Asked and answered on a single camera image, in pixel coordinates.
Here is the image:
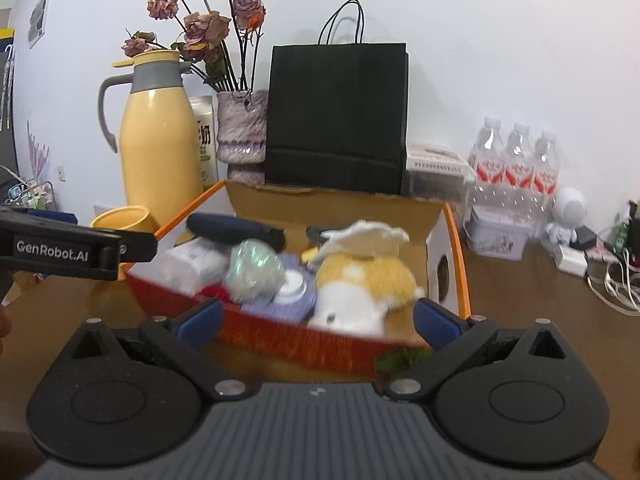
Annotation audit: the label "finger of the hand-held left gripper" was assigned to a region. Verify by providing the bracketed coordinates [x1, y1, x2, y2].
[101, 231, 159, 265]
[27, 208, 79, 227]

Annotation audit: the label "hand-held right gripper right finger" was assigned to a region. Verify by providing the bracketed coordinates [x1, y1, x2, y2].
[382, 297, 583, 403]

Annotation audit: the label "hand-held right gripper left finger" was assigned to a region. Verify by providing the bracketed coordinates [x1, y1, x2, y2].
[60, 299, 253, 403]

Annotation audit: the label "red rose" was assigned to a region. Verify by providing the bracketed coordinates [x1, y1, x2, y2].
[197, 282, 233, 306]

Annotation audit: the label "white tissue packet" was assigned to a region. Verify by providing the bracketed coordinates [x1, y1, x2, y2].
[159, 237, 232, 297]

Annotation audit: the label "purple knitted cloth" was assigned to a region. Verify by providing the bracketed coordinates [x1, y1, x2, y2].
[240, 252, 318, 325]

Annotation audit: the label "iridescent plastic wrapper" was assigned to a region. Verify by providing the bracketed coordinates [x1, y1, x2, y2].
[223, 240, 286, 303]

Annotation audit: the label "white yellow plush toy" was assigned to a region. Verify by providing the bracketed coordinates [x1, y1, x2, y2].
[306, 252, 426, 336]

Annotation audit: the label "navy glasses case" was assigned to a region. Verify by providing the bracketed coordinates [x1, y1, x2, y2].
[186, 212, 287, 255]

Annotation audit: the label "orange cardboard box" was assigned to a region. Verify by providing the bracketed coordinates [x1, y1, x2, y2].
[125, 180, 472, 381]

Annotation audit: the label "white face mask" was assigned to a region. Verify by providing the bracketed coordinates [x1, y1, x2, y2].
[314, 219, 411, 263]

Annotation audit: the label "yellow mug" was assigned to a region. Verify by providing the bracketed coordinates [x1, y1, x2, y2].
[89, 205, 161, 235]

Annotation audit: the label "yellow thermos jug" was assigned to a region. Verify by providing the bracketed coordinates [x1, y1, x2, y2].
[97, 50, 203, 226]

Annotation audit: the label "printed tin box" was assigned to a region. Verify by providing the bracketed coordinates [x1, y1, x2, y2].
[462, 205, 533, 261]

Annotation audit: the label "black board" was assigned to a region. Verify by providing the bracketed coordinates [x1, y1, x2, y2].
[0, 27, 18, 206]

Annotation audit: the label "milk carton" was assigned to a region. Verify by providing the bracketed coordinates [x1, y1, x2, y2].
[189, 95, 221, 195]

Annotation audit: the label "clear plastic container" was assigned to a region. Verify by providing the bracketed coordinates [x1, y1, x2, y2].
[402, 170, 468, 206]

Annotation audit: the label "white charger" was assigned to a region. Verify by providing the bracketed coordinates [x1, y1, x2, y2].
[554, 245, 588, 277]

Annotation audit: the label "purple white vase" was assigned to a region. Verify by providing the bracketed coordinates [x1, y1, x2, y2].
[216, 89, 270, 186]

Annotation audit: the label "white flat box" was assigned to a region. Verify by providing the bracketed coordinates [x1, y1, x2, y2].
[406, 142, 476, 181]

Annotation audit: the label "clear water bottle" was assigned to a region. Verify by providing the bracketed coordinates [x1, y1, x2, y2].
[469, 116, 506, 201]
[504, 122, 535, 206]
[531, 130, 560, 216]

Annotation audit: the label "white robot toy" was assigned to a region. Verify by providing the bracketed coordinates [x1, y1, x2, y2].
[545, 186, 588, 256]

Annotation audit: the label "green bottle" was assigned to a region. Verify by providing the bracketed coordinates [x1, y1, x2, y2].
[614, 200, 640, 251]

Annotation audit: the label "black paper bag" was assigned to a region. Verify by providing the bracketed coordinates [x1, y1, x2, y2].
[264, 0, 410, 197]

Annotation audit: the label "dried pink flowers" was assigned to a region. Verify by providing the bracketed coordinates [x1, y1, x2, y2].
[121, 0, 266, 93]

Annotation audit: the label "wire rack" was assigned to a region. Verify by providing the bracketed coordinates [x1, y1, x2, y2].
[7, 177, 56, 211]

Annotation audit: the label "purple flower wall decal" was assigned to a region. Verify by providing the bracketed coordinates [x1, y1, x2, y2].
[25, 120, 53, 181]

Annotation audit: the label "white cables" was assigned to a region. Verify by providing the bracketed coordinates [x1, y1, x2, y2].
[585, 245, 640, 317]

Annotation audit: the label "wall poster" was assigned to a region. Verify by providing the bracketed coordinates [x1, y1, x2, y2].
[26, 0, 53, 50]

